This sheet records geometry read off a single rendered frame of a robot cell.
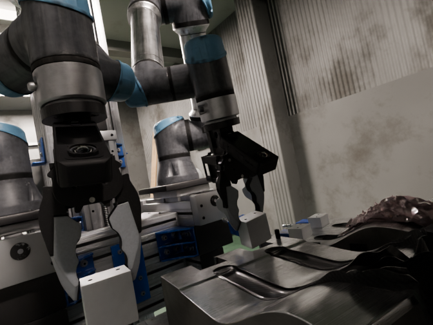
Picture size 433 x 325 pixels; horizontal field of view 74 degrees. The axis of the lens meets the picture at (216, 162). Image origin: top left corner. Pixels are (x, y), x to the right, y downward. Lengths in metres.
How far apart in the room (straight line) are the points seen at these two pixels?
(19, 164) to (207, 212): 0.50
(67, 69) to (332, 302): 0.34
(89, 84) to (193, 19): 0.62
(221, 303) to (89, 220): 0.67
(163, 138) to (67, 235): 0.70
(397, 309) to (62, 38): 0.39
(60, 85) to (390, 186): 3.16
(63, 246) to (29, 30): 0.24
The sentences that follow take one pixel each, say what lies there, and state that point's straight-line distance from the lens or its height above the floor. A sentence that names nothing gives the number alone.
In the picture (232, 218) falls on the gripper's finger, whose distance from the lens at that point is 0.55.
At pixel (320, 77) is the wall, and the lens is 3.62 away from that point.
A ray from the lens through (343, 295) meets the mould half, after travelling 0.26.
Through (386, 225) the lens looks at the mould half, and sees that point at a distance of 0.61.
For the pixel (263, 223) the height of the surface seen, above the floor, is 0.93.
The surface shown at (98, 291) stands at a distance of 0.34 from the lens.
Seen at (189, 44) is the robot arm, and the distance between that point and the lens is 0.55.
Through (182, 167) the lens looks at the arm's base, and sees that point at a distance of 0.98.
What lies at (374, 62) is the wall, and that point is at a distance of 3.36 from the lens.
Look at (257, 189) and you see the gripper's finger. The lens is 0.57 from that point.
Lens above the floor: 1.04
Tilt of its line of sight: 2 degrees up
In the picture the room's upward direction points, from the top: 11 degrees counter-clockwise
